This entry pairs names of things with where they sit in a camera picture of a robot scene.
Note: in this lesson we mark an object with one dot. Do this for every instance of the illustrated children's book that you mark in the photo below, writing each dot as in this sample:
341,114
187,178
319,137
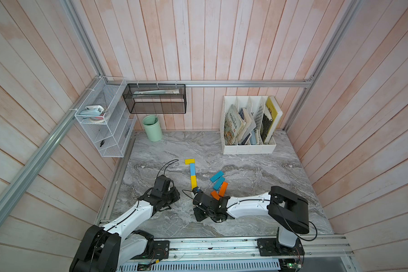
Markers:
233,125

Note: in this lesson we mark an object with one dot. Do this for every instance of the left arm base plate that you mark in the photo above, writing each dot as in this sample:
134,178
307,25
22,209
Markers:
147,250

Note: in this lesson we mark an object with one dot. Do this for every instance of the long yellow block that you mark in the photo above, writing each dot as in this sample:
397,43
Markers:
193,180

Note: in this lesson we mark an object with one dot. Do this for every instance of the tape dispenser on shelf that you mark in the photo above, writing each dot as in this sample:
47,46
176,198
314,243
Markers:
93,113

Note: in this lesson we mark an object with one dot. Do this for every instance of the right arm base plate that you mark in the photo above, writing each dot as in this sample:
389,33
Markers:
271,247

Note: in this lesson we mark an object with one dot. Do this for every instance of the white wire wall shelf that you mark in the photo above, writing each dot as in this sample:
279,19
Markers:
110,137

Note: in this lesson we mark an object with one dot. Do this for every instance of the black mesh wall basket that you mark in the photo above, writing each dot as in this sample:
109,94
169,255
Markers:
155,104

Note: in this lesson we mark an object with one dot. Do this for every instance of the white file organizer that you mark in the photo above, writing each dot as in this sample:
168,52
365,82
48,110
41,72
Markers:
249,140

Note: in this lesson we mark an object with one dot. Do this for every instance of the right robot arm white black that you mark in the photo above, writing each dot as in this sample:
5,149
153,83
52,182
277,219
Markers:
288,209

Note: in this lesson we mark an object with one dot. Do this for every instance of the paper in mesh basket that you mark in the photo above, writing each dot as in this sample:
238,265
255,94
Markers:
157,92

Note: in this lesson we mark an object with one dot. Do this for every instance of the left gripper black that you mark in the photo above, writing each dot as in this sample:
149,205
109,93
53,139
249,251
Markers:
176,196

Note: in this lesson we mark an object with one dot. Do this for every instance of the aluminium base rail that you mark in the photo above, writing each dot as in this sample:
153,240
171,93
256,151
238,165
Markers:
245,248

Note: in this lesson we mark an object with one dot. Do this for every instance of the green plastic cup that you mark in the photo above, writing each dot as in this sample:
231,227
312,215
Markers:
152,128

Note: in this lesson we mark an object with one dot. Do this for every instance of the yellow cover book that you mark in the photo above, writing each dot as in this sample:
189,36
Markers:
271,119

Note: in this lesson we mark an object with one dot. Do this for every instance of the light blue block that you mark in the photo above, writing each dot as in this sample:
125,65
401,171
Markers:
192,169

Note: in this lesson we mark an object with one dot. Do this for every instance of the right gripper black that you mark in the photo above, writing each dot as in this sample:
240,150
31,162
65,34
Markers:
198,216

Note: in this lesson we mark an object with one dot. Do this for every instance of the short yellow block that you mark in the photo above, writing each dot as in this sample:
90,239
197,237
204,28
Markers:
189,161

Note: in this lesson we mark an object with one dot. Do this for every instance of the orange block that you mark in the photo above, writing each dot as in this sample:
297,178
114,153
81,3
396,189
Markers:
215,195
223,189

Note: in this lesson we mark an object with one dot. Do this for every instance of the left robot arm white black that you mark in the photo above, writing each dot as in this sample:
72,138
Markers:
106,248

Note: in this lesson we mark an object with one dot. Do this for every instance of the teal block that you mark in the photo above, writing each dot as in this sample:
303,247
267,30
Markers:
219,182
216,176

